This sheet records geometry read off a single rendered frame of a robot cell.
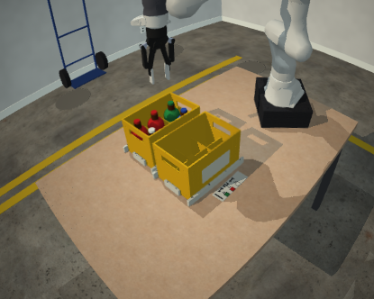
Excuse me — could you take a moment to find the blue bottle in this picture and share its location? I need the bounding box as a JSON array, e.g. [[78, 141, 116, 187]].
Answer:
[[179, 107, 187, 117]]

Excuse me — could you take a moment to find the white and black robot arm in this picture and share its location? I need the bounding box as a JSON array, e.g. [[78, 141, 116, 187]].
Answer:
[[131, 0, 313, 108]]

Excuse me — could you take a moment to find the yellow divided crate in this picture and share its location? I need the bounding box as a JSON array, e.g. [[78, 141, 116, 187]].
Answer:
[[122, 94, 196, 168], [152, 114, 240, 200]]

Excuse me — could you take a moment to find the white bottle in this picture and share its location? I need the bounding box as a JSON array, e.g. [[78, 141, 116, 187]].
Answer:
[[148, 128, 155, 136]]

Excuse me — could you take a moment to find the white paper pick list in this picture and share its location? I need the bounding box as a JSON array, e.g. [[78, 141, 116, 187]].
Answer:
[[212, 171, 247, 202]]

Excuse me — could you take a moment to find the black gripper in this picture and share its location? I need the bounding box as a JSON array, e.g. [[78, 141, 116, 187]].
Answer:
[[139, 25, 175, 84]]

